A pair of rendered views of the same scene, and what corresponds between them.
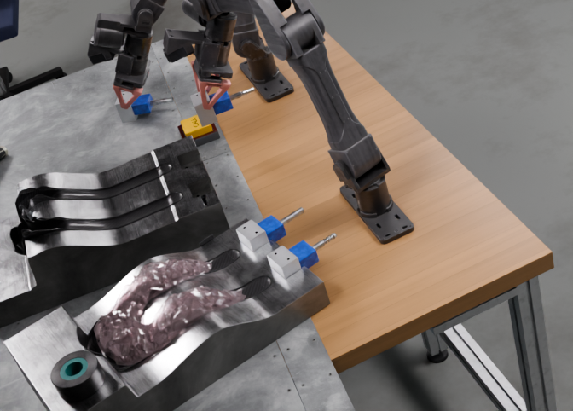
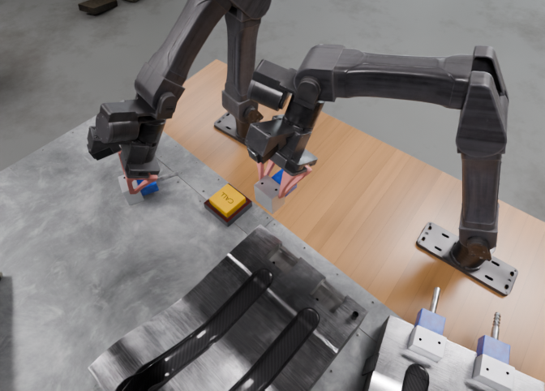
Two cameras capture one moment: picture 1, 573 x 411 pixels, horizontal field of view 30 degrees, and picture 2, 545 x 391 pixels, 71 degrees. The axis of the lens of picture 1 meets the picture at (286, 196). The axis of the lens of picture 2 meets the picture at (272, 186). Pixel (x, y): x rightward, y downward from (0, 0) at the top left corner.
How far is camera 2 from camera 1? 173 cm
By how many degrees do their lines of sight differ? 33
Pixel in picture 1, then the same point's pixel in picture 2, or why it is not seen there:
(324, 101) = (495, 190)
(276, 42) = (488, 138)
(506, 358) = not seen: hidden behind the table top
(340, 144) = (492, 225)
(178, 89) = (167, 157)
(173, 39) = (272, 138)
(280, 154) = (326, 213)
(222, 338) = not seen: outside the picture
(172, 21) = (22, 70)
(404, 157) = (437, 195)
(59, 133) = (57, 232)
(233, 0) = (384, 83)
